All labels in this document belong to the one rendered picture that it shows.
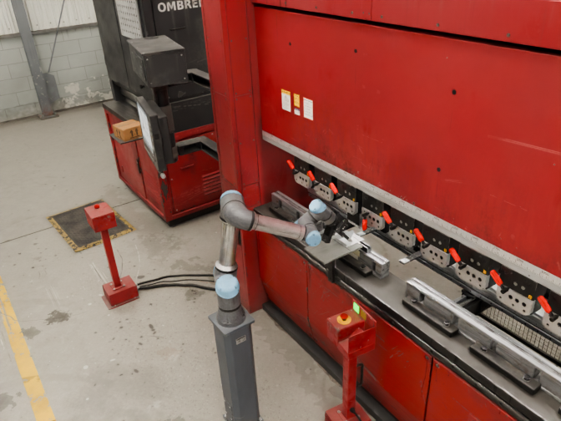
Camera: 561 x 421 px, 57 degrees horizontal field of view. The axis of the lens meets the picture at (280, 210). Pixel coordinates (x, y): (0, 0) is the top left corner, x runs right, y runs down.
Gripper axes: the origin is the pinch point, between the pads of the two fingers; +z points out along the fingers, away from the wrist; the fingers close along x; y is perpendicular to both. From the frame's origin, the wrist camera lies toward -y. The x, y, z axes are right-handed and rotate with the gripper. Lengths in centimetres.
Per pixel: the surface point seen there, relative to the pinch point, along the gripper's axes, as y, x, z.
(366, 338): -35, -44, 6
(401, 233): 14.9, -37.9, -15.3
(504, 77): 67, -77, -77
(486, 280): 15, -84, -15
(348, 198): 16.8, 1.1, -17.1
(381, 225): 13.6, -24.5, -13.5
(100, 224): -91, 155, -39
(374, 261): -1.4, -19.2, 6.6
